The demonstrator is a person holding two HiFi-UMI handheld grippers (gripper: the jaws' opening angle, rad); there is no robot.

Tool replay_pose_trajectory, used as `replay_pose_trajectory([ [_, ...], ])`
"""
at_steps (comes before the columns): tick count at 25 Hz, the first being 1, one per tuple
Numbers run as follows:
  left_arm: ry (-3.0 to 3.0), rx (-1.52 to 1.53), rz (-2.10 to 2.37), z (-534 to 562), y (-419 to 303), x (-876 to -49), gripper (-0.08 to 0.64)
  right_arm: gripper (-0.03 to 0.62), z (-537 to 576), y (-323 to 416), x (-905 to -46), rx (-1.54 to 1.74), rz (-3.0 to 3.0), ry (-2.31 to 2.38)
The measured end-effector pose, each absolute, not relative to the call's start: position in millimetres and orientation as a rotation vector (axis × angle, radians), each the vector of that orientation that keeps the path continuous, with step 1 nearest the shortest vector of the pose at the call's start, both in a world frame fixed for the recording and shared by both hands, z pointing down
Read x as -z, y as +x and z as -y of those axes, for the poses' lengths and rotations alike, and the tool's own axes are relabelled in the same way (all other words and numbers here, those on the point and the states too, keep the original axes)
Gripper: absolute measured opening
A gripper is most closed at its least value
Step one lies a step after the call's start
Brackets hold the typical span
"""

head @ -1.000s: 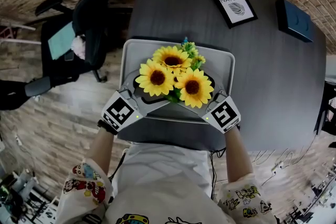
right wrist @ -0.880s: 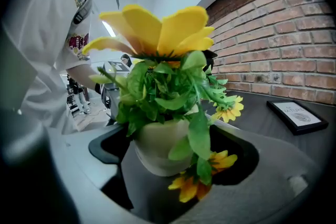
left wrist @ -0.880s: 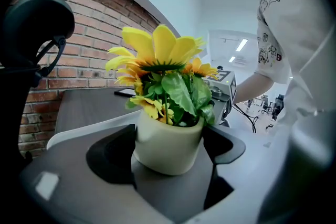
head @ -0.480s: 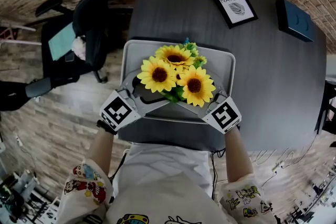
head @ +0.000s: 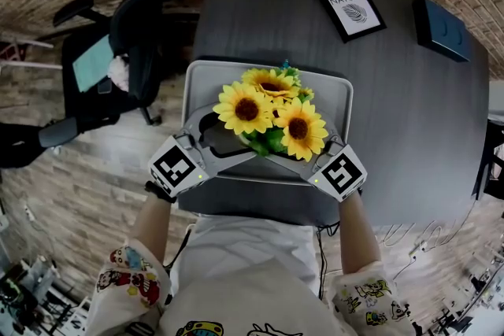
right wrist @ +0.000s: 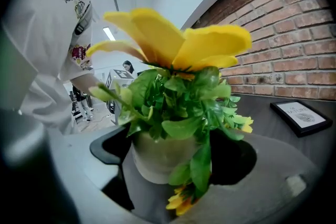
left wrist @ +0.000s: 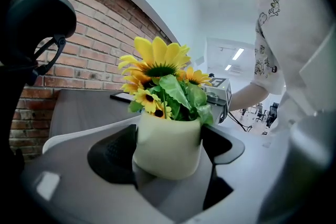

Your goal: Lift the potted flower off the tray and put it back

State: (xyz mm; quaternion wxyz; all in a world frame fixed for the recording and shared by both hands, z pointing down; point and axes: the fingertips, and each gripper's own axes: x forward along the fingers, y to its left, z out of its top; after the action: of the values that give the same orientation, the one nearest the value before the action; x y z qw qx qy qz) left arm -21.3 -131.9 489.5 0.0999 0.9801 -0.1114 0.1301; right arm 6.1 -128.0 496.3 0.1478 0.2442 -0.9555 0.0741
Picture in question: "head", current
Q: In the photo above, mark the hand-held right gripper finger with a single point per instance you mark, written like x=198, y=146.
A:
x=299, y=171
x=331, y=135

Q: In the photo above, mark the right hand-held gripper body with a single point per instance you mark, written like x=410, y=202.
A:
x=340, y=173

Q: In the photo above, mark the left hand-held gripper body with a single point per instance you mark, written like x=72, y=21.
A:
x=173, y=165

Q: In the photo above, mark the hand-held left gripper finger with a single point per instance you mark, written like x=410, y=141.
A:
x=224, y=165
x=193, y=128

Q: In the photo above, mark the grey tray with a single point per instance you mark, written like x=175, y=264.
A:
x=197, y=90

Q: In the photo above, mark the sunflower bouquet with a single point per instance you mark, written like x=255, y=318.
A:
x=246, y=110

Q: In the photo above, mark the person's right forearm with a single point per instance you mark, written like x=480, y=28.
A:
x=358, y=236

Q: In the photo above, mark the person's left forearm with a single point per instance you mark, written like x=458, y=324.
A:
x=153, y=232

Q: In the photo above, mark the black high-back office chair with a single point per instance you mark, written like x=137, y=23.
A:
x=130, y=63

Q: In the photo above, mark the pink plush toy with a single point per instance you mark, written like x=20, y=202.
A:
x=118, y=72

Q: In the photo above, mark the teal book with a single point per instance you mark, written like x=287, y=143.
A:
x=92, y=63

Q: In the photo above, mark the person's white cartoon shirt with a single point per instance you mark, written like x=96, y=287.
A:
x=244, y=287

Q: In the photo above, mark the black framed leaf picture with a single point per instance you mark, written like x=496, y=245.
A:
x=346, y=4

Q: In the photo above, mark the black desk chair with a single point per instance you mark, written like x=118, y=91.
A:
x=490, y=161

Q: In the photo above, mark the dark blue box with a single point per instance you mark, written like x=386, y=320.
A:
x=445, y=31

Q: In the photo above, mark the white side table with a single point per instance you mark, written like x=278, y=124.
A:
x=31, y=65

